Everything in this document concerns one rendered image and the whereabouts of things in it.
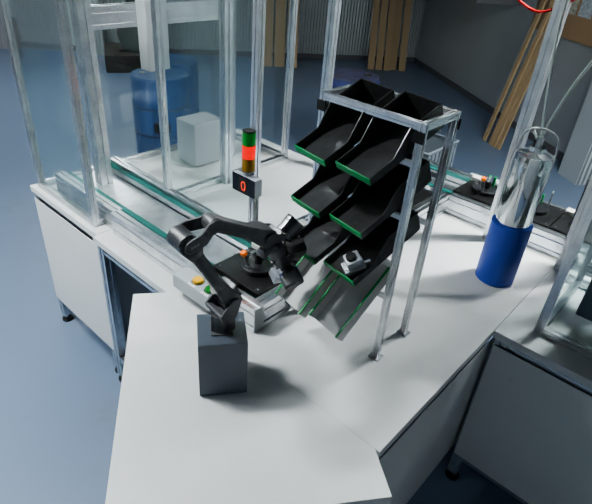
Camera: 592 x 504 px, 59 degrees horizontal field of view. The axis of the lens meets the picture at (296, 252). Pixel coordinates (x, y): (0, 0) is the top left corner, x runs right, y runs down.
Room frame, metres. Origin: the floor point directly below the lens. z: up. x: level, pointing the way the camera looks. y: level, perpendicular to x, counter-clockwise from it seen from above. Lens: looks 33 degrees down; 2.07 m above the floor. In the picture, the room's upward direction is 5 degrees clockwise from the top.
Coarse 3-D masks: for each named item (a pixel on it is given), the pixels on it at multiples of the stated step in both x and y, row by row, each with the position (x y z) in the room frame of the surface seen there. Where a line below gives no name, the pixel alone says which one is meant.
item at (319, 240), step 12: (312, 216) 1.46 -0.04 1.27; (324, 216) 1.49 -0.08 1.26; (312, 228) 1.46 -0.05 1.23; (324, 228) 1.44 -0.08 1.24; (336, 228) 1.43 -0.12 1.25; (312, 240) 1.41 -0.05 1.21; (324, 240) 1.39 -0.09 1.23; (336, 240) 1.36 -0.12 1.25; (312, 252) 1.36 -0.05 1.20; (324, 252) 1.33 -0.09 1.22
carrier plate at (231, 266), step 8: (248, 248) 1.71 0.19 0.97; (232, 256) 1.64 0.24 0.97; (240, 256) 1.65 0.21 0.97; (216, 264) 1.58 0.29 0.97; (224, 264) 1.58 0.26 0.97; (232, 264) 1.59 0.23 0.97; (224, 272) 1.53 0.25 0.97; (232, 272) 1.54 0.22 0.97; (240, 272) 1.54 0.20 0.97; (240, 280) 1.49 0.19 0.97; (248, 280) 1.50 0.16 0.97; (256, 280) 1.50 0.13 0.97; (264, 280) 1.51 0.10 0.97; (248, 288) 1.45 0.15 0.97; (256, 288) 1.45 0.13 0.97; (264, 288) 1.46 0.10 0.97; (272, 288) 1.48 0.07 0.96; (256, 296) 1.42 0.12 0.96
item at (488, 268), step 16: (496, 224) 1.79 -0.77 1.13; (496, 240) 1.77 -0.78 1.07; (512, 240) 1.74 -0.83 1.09; (528, 240) 1.77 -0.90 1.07; (480, 256) 1.83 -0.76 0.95; (496, 256) 1.76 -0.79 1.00; (512, 256) 1.74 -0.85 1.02; (480, 272) 1.79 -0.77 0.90; (496, 272) 1.75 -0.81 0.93; (512, 272) 1.75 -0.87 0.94
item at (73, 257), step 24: (144, 168) 2.60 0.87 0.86; (264, 168) 2.74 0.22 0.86; (48, 216) 2.20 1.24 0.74; (72, 216) 2.02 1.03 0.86; (48, 240) 2.24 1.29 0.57; (72, 240) 2.05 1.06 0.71; (72, 264) 2.09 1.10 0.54; (96, 264) 1.92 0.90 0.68; (72, 288) 2.13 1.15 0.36; (96, 288) 1.95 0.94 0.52; (96, 312) 1.98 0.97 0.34
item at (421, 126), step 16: (320, 96) 1.49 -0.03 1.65; (336, 96) 1.45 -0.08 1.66; (320, 112) 1.49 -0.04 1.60; (368, 112) 1.38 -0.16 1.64; (384, 112) 1.35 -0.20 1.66; (416, 128) 1.28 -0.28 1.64; (448, 128) 1.41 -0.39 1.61; (416, 144) 1.28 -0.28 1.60; (448, 144) 1.40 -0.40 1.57; (416, 160) 1.27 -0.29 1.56; (448, 160) 1.41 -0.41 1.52; (416, 176) 1.28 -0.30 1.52; (432, 192) 1.41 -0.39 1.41; (432, 208) 1.40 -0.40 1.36; (400, 224) 1.28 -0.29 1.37; (432, 224) 1.41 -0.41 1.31; (400, 240) 1.27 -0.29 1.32; (400, 256) 1.28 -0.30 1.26; (416, 272) 1.41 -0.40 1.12; (416, 288) 1.41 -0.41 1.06; (384, 304) 1.28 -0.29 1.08; (384, 320) 1.27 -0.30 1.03
